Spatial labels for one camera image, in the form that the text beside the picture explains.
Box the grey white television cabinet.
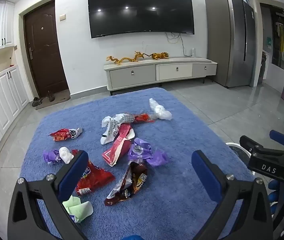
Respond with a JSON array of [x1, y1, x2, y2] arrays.
[[103, 56, 218, 96]]

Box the white crumpled tissue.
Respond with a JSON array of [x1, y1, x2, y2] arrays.
[[59, 147, 75, 165]]

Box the black wall television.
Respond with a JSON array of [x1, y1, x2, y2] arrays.
[[87, 0, 196, 39]]

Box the red chip bag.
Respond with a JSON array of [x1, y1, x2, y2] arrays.
[[71, 149, 116, 196]]

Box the white lower cabinets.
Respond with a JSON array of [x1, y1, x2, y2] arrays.
[[0, 66, 30, 158]]

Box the white crumpled plastic bag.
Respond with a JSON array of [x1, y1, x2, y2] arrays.
[[149, 98, 173, 121]]

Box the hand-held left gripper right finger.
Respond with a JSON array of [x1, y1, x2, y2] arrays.
[[191, 150, 274, 240]]

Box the pink red packet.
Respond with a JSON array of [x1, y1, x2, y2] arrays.
[[102, 124, 135, 167]]

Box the red white snack wrapper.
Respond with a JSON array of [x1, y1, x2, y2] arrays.
[[48, 127, 83, 142]]

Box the golden tiger figurine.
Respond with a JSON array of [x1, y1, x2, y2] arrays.
[[151, 52, 170, 61]]

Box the brown glossy snack wrapper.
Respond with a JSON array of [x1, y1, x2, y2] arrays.
[[104, 161, 149, 207]]

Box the television cable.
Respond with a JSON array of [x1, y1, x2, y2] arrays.
[[165, 32, 187, 57]]

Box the large purple wrapper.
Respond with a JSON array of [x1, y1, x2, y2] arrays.
[[128, 137, 169, 167]]

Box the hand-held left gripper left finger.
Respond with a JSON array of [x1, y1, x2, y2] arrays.
[[7, 150, 90, 240]]

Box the small purple wrapper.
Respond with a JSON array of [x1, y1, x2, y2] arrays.
[[43, 149, 61, 165]]

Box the golden dragon figurine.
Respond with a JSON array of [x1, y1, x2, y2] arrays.
[[106, 51, 145, 66]]

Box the white printed plastic bag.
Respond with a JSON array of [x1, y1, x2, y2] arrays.
[[100, 113, 135, 145]]

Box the red clear wrapper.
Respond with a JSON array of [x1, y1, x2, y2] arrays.
[[132, 113, 155, 125]]

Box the green white paper wrapper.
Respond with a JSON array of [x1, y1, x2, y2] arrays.
[[62, 194, 94, 223]]

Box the yellow hanging cloth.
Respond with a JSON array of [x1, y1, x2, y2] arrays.
[[276, 22, 284, 52]]

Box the brown entrance door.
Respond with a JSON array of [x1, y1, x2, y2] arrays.
[[23, 0, 70, 98]]

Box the grey refrigerator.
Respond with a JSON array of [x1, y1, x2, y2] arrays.
[[204, 0, 257, 89]]

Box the blue fluffy blanket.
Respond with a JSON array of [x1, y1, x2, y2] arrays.
[[20, 87, 256, 240]]

